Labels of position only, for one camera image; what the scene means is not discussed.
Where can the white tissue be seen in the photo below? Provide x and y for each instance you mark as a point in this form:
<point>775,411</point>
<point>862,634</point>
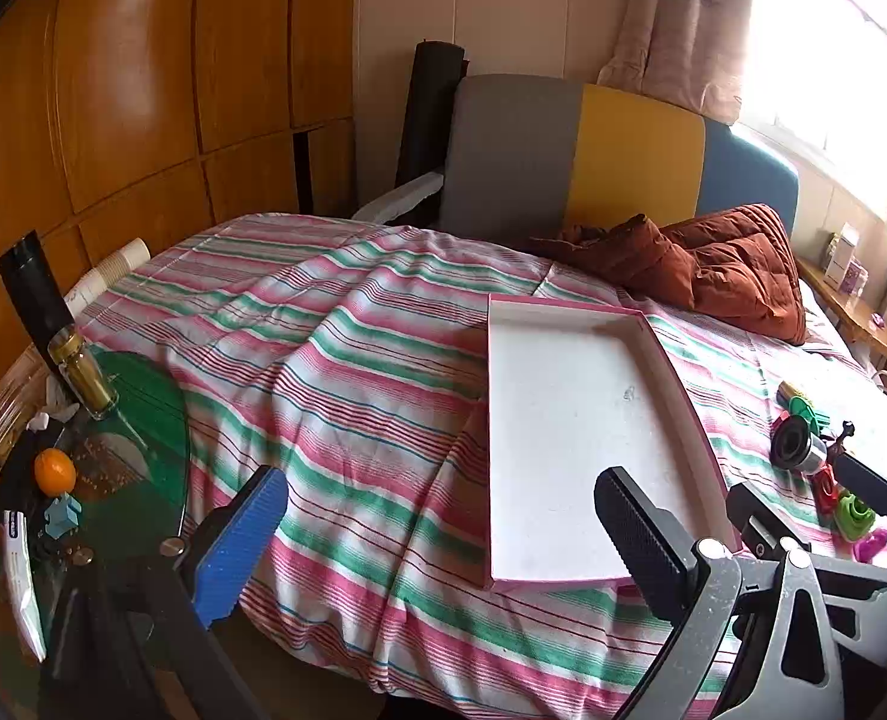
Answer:
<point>47,412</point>

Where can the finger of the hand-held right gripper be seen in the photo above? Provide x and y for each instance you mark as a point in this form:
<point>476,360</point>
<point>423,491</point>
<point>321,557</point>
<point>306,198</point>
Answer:
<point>874,487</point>
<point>758,521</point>

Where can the green gear toy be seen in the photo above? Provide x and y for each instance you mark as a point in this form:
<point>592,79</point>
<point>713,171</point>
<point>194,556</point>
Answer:
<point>807,414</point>

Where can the window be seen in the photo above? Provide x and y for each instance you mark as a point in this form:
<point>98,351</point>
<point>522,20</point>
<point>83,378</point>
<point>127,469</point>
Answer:
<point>825,52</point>

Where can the white carton box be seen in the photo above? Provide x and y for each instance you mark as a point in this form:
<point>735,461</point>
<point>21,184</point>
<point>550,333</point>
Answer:
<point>842,255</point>

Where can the white foam strip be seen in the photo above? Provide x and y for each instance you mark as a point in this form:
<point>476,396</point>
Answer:
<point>398,199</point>

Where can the grey yellow blue headboard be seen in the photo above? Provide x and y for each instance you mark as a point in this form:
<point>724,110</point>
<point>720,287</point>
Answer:
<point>518,157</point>

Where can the black silver lens cylinder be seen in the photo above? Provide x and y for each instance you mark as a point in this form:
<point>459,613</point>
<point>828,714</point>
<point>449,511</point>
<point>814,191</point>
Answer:
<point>795,446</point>

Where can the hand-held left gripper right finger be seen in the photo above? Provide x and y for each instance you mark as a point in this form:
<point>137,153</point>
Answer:
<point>638,532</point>

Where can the striped bed sheet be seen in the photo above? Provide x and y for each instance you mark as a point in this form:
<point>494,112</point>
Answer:
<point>353,360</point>

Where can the glass jar with gold lid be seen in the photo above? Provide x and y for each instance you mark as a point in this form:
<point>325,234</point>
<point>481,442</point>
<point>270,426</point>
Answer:
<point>83,379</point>

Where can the red plastic toy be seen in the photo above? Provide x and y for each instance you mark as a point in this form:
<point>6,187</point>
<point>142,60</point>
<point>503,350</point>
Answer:
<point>827,495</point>

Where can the green plastic toy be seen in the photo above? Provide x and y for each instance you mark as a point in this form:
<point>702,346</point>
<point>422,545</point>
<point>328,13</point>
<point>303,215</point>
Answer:
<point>852,517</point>

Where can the dark red gold cylinder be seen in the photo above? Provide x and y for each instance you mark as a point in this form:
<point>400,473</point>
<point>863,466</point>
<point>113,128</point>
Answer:
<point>792,391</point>

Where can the wooden wardrobe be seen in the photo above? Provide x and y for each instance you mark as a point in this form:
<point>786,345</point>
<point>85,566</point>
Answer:
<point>128,90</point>

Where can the brown quilt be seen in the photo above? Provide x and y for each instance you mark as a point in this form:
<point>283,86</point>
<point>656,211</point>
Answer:
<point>728,270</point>

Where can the green glass round table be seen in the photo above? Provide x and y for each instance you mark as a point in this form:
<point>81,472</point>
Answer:
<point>143,420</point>

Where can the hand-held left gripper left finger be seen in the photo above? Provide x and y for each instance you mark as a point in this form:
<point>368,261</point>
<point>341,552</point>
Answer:
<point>241,547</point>

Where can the small blue block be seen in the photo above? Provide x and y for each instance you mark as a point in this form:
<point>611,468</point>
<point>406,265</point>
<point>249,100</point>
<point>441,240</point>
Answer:
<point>62,517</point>

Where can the black rolled mat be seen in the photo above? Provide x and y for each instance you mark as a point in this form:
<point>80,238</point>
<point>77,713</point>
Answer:
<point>428,112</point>

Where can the wooden side shelf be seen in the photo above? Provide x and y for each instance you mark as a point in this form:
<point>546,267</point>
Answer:
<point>855,315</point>

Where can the clear plastic container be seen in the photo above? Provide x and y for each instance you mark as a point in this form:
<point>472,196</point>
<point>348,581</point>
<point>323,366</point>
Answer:
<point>1,412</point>

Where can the small dark metal piece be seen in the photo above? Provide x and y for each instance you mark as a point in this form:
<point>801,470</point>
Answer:
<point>840,439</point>

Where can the stack of paper cups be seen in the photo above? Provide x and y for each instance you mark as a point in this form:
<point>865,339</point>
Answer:
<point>113,264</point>

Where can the magenta plastic toy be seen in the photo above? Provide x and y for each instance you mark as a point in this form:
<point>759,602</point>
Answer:
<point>874,546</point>

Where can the white tray with pink rim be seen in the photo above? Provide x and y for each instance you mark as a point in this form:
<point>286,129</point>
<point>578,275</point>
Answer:
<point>563,427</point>

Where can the purple box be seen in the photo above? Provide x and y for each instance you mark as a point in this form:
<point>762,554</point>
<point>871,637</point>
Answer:
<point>855,279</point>

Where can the tangerine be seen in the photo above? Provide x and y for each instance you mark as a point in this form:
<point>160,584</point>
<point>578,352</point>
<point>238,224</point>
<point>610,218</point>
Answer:
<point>55,470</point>

